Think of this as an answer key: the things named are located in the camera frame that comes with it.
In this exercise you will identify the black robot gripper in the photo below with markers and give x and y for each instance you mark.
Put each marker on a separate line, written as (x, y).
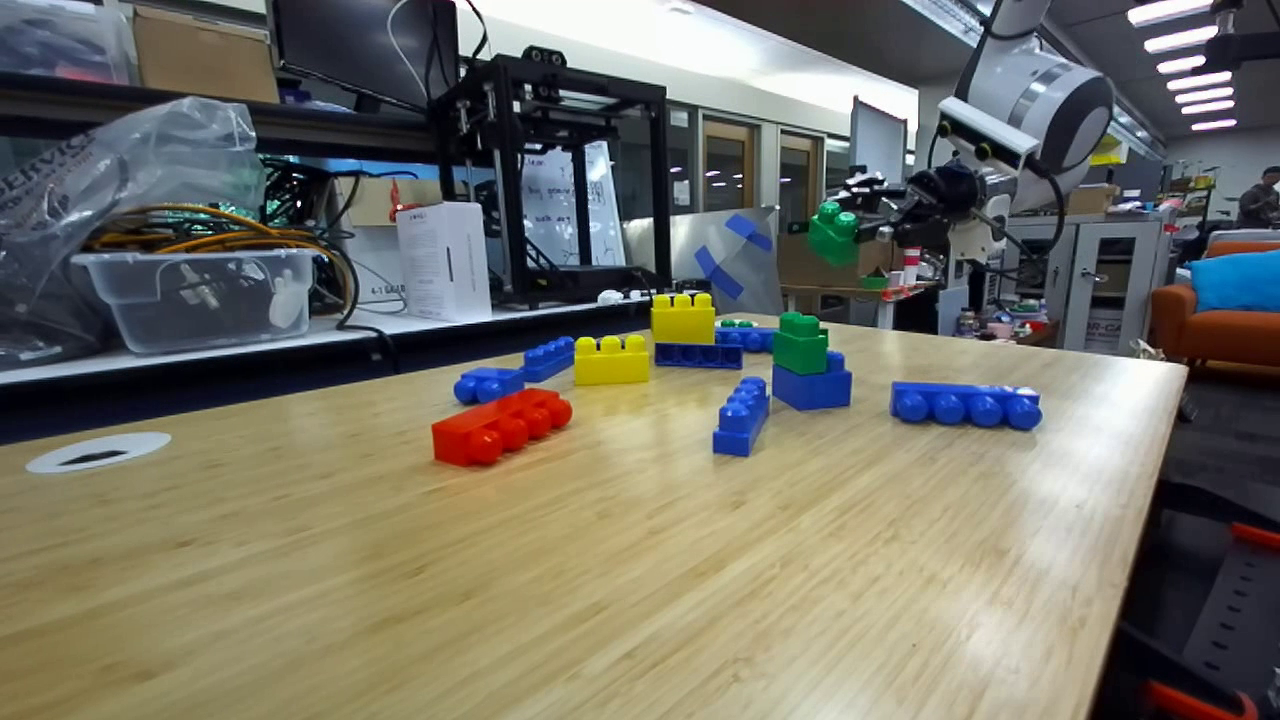
(947, 206)

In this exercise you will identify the green two-stud block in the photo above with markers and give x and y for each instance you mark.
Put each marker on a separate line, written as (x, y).
(803, 344)
(835, 237)

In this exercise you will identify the small green block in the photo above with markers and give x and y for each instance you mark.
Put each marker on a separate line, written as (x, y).
(741, 323)

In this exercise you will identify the small blue block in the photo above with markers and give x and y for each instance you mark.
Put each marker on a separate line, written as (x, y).
(748, 338)
(484, 385)
(551, 356)

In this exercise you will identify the blue square block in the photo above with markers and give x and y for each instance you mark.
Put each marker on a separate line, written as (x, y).
(812, 391)

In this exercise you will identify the blue four-stud block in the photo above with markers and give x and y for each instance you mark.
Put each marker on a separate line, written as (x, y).
(702, 356)
(741, 416)
(966, 406)

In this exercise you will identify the yellow block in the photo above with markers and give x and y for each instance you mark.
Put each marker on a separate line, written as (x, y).
(615, 360)
(682, 323)

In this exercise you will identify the red four-stud block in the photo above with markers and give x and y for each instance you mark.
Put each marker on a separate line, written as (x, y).
(499, 431)

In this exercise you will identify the brown cardboard box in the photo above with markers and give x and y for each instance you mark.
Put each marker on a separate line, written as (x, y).
(1092, 200)
(835, 277)
(202, 53)

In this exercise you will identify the grey panel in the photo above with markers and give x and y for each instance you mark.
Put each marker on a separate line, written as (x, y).
(880, 134)

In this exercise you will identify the clear sheet with blue tape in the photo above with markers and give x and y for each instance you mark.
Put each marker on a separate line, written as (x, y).
(672, 249)

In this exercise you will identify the grey metal cabinet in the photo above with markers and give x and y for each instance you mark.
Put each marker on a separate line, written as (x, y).
(1104, 286)

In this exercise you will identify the ceiling light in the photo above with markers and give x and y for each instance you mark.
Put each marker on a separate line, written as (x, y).
(1183, 66)
(1174, 13)
(1202, 81)
(1183, 43)
(1207, 98)
(1215, 127)
(1207, 115)

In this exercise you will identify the orange sofa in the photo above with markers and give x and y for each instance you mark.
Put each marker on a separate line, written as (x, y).
(1207, 341)

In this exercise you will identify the blue cushion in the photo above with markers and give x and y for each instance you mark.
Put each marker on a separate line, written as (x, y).
(1240, 282)

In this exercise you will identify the person in dark clothes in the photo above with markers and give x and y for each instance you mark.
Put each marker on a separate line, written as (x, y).
(1260, 196)

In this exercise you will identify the white box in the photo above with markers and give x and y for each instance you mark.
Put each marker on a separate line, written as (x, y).
(441, 262)

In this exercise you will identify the red armrest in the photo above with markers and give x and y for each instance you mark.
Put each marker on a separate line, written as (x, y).
(1255, 532)

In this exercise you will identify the black chair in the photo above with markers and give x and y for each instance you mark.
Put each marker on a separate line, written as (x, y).
(1202, 603)

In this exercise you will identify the black monitor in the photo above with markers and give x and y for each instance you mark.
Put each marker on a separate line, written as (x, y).
(363, 45)

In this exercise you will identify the red chair part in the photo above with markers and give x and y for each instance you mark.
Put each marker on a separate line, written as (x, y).
(1184, 702)

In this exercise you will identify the black workbench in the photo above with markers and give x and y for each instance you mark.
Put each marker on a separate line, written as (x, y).
(265, 368)

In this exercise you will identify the clear plastic container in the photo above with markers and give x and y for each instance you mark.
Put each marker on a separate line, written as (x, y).
(184, 301)

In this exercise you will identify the clear plastic bag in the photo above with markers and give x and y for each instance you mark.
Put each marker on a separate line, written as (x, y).
(65, 33)
(135, 152)

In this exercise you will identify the white table grommet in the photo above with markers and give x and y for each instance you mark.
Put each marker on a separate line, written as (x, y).
(41, 461)

